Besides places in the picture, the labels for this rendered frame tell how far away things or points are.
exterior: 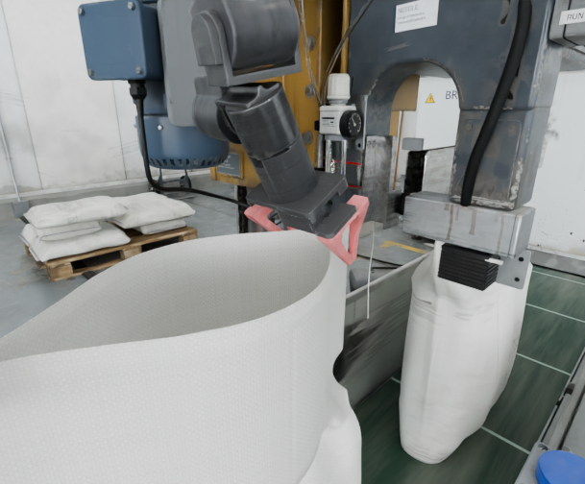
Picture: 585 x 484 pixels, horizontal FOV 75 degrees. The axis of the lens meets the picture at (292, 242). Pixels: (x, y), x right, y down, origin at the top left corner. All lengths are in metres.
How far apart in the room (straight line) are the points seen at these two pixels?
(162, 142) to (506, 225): 0.49
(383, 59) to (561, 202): 2.82
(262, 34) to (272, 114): 0.06
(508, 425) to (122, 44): 1.21
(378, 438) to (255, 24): 0.99
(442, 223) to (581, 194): 2.77
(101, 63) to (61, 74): 4.89
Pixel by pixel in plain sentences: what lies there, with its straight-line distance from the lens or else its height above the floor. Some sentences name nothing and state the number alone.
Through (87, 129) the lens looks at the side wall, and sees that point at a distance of 5.54.
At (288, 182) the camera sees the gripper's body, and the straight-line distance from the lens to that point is 0.38.
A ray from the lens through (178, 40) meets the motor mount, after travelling 0.59.
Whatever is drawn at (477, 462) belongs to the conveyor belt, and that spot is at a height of 0.38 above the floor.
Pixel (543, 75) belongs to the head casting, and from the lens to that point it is 0.49.
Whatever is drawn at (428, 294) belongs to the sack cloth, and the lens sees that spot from 0.87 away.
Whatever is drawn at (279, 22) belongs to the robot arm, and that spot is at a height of 1.24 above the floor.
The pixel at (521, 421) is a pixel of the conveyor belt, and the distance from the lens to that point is 1.29.
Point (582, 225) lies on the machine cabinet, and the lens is 3.31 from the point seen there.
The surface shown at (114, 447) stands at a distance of 0.33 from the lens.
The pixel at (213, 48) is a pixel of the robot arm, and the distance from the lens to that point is 0.34.
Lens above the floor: 1.18
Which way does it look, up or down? 19 degrees down
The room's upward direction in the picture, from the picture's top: straight up
